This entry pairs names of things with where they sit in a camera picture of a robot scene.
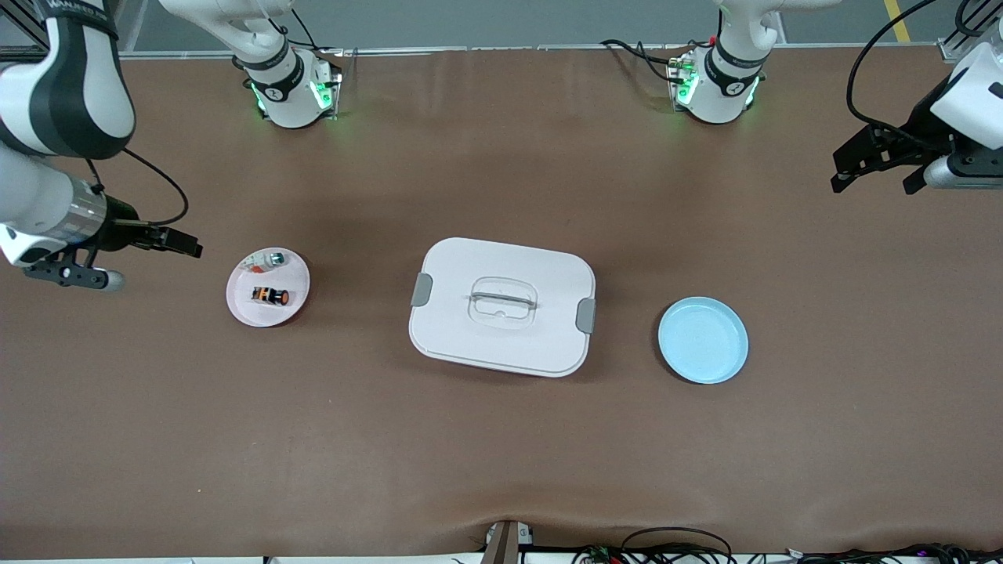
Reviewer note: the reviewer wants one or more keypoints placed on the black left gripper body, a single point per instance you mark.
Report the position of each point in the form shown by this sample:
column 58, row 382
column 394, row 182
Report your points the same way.
column 918, row 129

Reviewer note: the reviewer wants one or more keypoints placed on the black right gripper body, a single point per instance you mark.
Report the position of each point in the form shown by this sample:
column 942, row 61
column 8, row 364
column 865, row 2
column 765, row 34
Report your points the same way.
column 120, row 227

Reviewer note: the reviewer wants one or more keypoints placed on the orange push button switch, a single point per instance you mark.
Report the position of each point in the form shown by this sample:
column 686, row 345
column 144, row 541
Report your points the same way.
column 270, row 296

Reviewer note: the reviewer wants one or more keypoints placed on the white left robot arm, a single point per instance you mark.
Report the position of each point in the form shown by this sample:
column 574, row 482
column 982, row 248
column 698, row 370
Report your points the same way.
column 725, row 86

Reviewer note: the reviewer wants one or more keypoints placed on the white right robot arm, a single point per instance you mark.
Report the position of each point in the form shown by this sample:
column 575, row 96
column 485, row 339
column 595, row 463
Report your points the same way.
column 47, row 102

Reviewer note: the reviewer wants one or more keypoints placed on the grey box latch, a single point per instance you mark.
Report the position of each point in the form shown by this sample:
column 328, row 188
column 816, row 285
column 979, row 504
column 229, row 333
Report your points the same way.
column 421, row 290
column 586, row 316

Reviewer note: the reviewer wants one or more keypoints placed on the white lidded storage box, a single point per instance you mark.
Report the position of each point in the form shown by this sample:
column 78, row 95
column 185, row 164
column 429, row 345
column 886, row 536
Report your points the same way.
column 501, row 345

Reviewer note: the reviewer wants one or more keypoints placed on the pink round plate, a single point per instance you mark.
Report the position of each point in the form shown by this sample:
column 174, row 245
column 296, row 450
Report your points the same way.
column 266, row 313

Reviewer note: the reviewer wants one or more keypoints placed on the light blue round plate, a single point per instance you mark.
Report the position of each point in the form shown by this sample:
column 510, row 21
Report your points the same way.
column 703, row 341

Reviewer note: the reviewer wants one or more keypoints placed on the green push button switch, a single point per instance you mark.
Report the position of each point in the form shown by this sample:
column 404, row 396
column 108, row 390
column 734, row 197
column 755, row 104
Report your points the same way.
column 266, row 261

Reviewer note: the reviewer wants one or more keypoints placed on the aluminium frame post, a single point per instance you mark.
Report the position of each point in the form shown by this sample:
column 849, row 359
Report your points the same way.
column 960, row 43
column 23, row 31

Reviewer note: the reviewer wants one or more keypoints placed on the table rear edge rail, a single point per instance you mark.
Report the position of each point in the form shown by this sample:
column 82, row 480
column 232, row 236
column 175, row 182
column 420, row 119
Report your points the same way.
column 509, row 49

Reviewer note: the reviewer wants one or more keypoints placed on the small metal table bracket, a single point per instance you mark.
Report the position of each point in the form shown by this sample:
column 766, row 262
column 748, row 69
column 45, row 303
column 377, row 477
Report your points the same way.
column 505, row 544

